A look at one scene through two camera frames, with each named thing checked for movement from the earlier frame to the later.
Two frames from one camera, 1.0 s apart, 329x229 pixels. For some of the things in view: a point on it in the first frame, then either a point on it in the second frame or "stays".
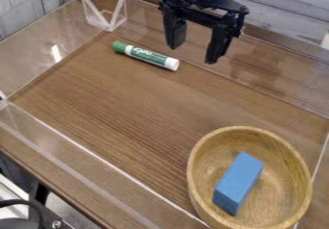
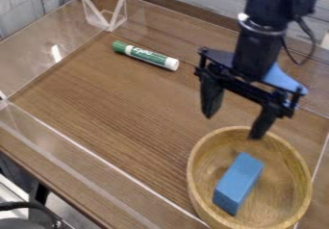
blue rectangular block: x=238 y=178 stays
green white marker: x=145 y=56 stays
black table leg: x=41 y=192 stays
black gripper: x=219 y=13 -> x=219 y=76
